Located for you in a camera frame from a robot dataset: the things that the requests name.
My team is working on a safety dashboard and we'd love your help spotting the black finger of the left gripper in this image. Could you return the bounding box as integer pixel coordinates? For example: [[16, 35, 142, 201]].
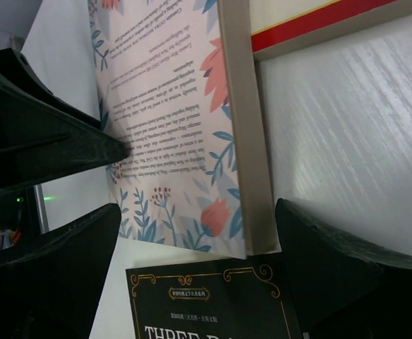
[[0, 48, 128, 193]]

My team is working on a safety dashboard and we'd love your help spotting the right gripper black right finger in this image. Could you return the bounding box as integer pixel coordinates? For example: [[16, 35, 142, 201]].
[[275, 198, 412, 338]]

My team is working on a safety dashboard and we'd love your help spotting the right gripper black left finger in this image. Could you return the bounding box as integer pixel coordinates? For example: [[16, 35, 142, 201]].
[[0, 203, 121, 338]]

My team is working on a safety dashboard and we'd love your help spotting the Three Days to See book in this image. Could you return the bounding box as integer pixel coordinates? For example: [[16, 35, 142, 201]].
[[126, 253, 303, 339]]

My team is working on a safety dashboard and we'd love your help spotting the floral cover book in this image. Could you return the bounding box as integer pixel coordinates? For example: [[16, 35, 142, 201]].
[[87, 0, 279, 258]]

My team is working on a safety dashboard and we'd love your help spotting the red white cover book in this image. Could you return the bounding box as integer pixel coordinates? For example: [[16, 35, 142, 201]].
[[250, 1, 412, 61]]

